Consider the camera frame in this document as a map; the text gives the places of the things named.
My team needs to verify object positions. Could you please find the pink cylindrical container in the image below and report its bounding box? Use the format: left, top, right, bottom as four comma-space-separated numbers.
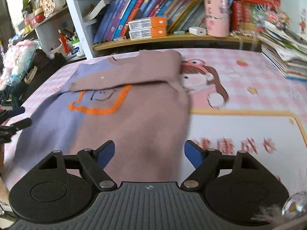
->
203, 0, 231, 37

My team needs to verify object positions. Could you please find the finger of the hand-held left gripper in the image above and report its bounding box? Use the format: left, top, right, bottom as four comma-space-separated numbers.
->
0, 107, 26, 121
0, 118, 32, 133

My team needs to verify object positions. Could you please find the clear crystal ball charm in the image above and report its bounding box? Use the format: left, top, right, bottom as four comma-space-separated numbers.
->
282, 193, 307, 221

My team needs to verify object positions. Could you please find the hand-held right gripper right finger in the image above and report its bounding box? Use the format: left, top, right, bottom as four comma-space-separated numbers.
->
180, 140, 267, 191

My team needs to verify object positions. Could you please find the thick grey paperback book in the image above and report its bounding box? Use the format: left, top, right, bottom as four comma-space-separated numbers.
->
83, 0, 112, 21

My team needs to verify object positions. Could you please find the wooden hanging plaque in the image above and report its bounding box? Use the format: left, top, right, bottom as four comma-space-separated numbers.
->
40, 0, 55, 17

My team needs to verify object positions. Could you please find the orange and white box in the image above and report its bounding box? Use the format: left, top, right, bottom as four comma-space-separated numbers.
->
129, 27, 167, 40
128, 16, 168, 31

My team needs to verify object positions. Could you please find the purple and pink sweater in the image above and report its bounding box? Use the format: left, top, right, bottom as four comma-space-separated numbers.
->
11, 49, 192, 184

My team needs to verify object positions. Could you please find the beige strap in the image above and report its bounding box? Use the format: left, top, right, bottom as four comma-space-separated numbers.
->
24, 66, 38, 84

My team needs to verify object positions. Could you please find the pink cartoon desk mat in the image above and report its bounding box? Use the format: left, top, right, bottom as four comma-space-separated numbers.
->
0, 48, 307, 211

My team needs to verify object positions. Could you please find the row of colourful children's books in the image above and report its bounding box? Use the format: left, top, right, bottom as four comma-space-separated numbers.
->
93, 0, 237, 45

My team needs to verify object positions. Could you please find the green upright dictionary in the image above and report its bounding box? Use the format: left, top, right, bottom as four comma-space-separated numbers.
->
249, 5, 258, 28

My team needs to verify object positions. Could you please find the colourful bead flower ornament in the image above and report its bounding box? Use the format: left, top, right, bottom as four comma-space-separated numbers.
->
255, 5, 292, 31

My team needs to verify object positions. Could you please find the white and wood bookshelf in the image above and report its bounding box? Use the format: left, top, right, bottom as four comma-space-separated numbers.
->
61, 0, 296, 59

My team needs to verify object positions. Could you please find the grey fluffy feather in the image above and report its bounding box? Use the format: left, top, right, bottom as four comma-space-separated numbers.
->
252, 204, 288, 230

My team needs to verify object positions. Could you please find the stack of booklets and papers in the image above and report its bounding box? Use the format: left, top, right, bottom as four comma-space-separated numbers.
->
258, 21, 307, 82

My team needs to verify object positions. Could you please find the cup of pens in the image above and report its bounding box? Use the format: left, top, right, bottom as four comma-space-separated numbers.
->
64, 29, 79, 44

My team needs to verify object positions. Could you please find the red tassel ornament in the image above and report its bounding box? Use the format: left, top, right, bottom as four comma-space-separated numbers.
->
59, 30, 70, 55

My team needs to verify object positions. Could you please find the wrapped white and pink plush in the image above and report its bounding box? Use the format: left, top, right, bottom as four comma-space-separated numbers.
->
0, 39, 40, 91

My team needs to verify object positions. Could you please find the pearl string with ribbon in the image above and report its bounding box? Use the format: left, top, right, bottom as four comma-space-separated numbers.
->
230, 30, 261, 51

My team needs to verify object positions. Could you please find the red round doll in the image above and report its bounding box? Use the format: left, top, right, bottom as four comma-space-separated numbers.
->
34, 8, 45, 22

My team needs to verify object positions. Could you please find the red upright dictionary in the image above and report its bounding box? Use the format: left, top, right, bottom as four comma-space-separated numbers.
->
241, 2, 251, 29
231, 1, 243, 30

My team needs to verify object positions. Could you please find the dark brown bag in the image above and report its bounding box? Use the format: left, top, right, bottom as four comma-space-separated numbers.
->
18, 50, 68, 99

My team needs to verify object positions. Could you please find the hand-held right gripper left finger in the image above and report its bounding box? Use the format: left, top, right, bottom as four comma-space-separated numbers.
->
31, 140, 118, 191

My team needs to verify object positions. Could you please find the white charger plug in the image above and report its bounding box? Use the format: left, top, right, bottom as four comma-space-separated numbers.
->
189, 27, 207, 36

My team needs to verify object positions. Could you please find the white side shelf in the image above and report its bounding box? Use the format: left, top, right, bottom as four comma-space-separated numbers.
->
23, 5, 87, 63

